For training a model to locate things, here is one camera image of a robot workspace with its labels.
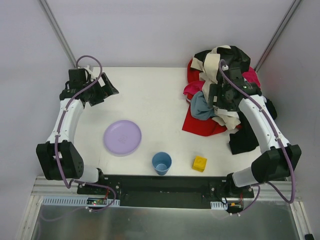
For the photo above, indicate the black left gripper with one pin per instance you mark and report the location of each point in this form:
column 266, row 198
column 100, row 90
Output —
column 100, row 88

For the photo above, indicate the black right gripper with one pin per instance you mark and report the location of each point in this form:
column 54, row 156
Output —
column 213, row 94

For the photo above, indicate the grey-blue cloth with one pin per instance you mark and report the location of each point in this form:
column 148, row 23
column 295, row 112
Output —
column 199, row 108

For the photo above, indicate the cream and black jacket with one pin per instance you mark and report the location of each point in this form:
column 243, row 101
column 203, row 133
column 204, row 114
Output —
column 214, row 66

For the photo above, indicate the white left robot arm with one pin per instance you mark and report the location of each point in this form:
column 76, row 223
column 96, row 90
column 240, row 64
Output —
column 58, row 157

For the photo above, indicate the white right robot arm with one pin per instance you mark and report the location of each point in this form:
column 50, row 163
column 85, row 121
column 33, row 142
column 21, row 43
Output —
column 279, row 157

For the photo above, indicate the red cloth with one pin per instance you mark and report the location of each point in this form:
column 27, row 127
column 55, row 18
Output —
column 195, row 126

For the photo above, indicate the purple plastic plate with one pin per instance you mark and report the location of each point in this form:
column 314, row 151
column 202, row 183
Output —
column 122, row 137

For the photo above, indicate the black printed t-shirt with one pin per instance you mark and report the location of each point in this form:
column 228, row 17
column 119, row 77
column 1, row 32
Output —
column 244, row 140

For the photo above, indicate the yellow toy cube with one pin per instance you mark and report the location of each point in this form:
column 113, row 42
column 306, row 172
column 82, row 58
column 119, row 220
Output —
column 199, row 164

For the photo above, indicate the blue plastic cup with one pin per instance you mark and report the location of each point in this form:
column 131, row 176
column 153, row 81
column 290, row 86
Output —
column 161, row 163

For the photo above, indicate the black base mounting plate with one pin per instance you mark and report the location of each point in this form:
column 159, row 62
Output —
column 173, row 200

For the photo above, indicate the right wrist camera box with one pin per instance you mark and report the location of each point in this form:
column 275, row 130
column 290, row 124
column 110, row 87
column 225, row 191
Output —
column 235, row 74

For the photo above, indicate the left aluminium frame post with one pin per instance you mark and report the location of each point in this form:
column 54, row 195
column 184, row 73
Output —
column 57, row 30

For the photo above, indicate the aluminium frame post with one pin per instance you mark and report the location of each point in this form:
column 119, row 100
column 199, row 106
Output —
column 57, row 30
column 295, row 4

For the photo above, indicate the aluminium front rail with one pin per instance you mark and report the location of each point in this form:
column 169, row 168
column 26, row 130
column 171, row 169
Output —
column 123, row 184

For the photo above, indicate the right aluminium frame post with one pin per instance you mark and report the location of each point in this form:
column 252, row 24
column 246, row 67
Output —
column 295, row 4

